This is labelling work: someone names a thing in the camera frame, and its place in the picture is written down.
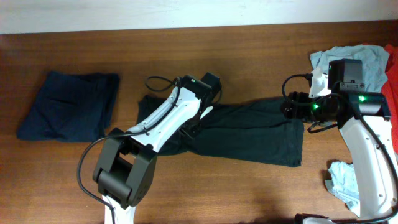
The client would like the folded navy blue garment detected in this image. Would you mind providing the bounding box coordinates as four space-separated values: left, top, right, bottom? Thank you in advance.
17 71 120 142

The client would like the black t-shirt white logo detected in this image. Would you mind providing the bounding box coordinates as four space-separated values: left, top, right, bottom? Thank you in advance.
136 94 305 168

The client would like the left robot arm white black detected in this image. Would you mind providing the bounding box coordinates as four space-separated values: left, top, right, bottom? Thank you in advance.
93 73 221 223

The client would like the light grey-blue t-shirt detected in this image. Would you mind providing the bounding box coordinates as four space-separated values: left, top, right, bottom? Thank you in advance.
309 44 391 215

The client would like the red garment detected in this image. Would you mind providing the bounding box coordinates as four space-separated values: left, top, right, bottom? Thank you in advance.
362 44 397 153

